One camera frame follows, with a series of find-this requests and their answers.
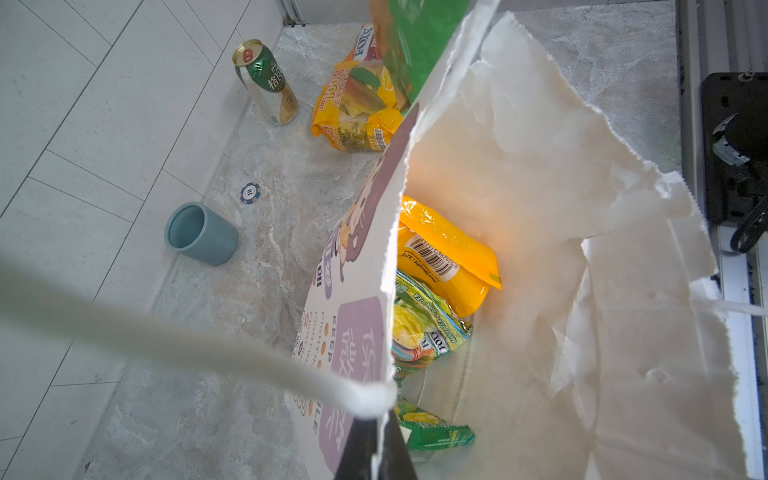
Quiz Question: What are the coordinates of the teal ceramic cup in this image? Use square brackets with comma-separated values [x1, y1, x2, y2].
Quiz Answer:
[163, 202, 239, 266]

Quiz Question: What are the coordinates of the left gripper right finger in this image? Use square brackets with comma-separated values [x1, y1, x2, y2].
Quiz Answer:
[376, 410, 417, 480]

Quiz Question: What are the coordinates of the yellow candy snack bag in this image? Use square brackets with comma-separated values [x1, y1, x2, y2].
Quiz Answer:
[311, 60, 404, 152]

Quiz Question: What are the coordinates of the aluminium mounting rail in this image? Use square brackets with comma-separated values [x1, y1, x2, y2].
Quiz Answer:
[675, 1, 767, 478]

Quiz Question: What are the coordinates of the pink candy snack bag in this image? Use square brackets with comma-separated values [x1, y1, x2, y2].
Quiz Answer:
[345, 23, 382, 62]

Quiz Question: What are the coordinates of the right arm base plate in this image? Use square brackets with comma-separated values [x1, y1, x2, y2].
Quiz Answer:
[700, 72, 767, 254]

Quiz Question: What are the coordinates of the green beverage can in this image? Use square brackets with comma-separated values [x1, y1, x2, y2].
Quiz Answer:
[232, 39, 299, 125]

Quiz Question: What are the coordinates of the blue poker chip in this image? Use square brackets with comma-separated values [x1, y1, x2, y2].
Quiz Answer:
[240, 182, 261, 204]

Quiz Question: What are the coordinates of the green snack bag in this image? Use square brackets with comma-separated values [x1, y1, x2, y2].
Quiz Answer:
[369, 0, 470, 112]
[391, 270, 472, 385]

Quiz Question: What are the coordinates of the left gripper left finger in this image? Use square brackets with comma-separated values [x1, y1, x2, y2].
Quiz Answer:
[334, 419, 377, 480]

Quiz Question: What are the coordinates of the white printed paper bag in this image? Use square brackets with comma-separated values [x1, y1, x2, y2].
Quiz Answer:
[0, 0, 768, 480]

